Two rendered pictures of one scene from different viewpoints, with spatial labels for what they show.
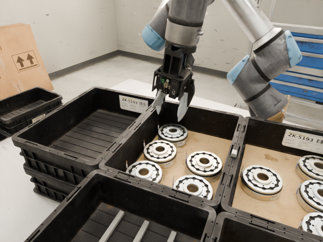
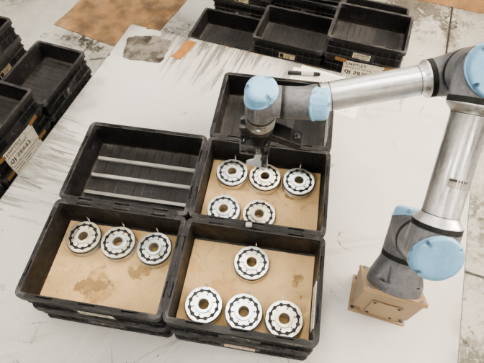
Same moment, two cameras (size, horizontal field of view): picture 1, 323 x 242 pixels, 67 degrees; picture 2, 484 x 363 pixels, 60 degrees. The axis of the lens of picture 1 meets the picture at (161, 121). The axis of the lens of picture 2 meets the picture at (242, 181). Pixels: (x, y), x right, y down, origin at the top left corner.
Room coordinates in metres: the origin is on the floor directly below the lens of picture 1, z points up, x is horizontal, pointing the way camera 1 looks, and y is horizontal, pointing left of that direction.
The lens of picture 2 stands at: (0.34, -0.70, 2.02)
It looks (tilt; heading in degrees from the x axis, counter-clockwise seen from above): 58 degrees down; 76
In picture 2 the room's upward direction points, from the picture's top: 1 degrees counter-clockwise
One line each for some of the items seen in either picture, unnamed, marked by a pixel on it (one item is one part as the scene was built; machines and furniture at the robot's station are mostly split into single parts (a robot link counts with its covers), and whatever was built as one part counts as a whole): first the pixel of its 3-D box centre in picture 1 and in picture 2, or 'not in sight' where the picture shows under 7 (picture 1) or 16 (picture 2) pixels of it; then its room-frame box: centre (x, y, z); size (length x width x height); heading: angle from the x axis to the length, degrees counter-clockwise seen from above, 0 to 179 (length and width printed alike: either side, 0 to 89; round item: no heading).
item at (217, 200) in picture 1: (180, 140); (262, 184); (0.56, -0.06, 0.92); 0.40 x 0.30 x 0.02; 156
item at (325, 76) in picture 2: not in sight; (325, 89); (0.99, 0.46, 0.70); 0.33 x 0.23 x 0.01; 147
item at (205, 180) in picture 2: (180, 154); (261, 192); (0.56, -0.06, 0.87); 0.40 x 0.30 x 0.11; 156
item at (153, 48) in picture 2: not in sight; (145, 47); (0.28, 0.91, 0.71); 0.22 x 0.19 x 0.01; 147
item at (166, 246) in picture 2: not in sight; (154, 248); (0.20, -0.15, 0.86); 0.10 x 0.10 x 0.01
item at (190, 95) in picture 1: (185, 90); (264, 155); (0.56, -0.06, 1.08); 0.05 x 0.02 x 0.09; 67
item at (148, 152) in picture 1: (160, 150); (264, 176); (0.59, 0.00, 0.86); 0.10 x 0.10 x 0.01
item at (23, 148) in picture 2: not in sight; (24, 148); (-0.38, 0.71, 0.41); 0.31 x 0.02 x 0.16; 56
